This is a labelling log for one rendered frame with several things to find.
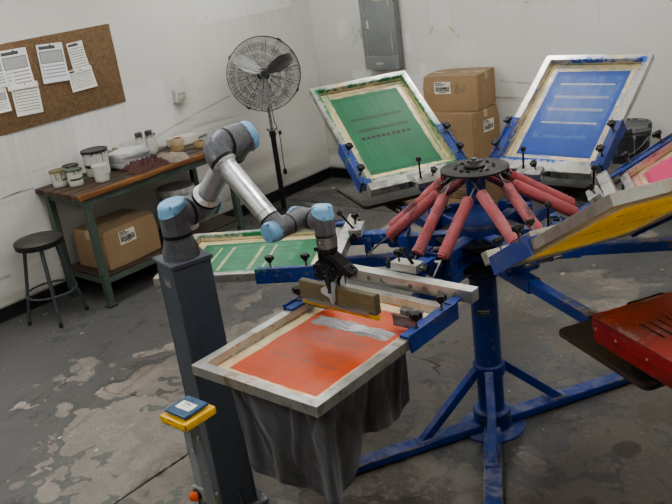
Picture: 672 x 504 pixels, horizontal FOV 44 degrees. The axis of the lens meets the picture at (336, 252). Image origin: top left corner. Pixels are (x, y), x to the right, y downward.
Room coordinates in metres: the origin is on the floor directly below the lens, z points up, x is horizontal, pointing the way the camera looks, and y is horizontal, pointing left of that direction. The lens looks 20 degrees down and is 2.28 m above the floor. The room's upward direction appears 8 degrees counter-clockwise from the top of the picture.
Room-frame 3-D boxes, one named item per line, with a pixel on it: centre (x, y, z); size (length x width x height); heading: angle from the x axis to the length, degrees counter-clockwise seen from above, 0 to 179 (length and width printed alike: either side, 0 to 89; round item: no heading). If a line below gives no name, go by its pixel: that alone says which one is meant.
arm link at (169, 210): (3.11, 0.61, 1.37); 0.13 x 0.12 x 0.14; 136
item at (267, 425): (2.43, 0.27, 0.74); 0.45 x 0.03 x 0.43; 47
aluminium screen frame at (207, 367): (2.65, 0.07, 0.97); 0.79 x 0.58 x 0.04; 137
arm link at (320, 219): (2.73, 0.03, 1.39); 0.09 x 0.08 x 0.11; 46
